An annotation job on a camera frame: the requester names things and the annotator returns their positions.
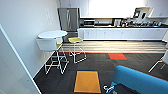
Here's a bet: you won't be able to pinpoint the black microwave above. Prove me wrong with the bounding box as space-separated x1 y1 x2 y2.
82 18 96 28

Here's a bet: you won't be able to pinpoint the black wall-mounted appliance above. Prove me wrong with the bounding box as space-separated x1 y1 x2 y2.
132 8 148 20

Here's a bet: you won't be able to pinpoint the white wall switch plate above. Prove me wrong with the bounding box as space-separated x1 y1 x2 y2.
45 7 53 25

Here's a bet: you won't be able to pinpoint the yellow seat wire-leg stool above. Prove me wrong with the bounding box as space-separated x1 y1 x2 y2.
67 36 88 65

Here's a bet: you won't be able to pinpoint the white wire rack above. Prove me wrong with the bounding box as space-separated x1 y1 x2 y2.
35 37 70 76

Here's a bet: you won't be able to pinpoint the white lower kitchen cabinets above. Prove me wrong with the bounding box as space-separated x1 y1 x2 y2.
77 27 168 42

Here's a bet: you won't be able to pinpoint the grey countertop appliance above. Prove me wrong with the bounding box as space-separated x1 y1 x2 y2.
113 18 123 28

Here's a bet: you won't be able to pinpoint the stainless steel refrigerator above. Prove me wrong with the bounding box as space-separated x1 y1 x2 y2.
57 7 81 33

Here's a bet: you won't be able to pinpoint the blue sofa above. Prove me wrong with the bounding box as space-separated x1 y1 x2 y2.
109 64 168 94

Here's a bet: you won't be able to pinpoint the white upper kitchen cabinets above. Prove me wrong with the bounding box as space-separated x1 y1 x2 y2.
59 0 168 19

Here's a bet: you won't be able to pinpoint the white kitchen cabinets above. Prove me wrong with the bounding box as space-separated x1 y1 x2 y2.
59 0 168 19
77 27 168 42

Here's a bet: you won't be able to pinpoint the white wardrobe door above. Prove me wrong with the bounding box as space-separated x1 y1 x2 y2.
0 23 43 94

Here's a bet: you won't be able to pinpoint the white chair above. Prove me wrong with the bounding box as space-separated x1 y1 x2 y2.
147 49 168 74

